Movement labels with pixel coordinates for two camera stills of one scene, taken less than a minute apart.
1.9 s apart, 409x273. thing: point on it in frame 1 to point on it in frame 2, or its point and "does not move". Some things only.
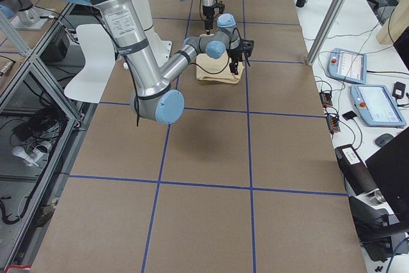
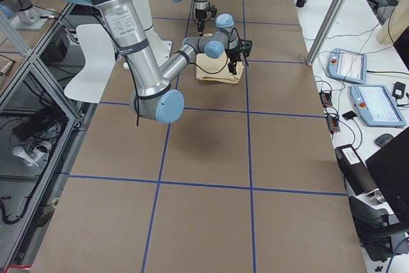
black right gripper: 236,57 does not move
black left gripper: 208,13 to 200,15
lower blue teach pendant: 376,106 does not move
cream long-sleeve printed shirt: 216,66 does not move
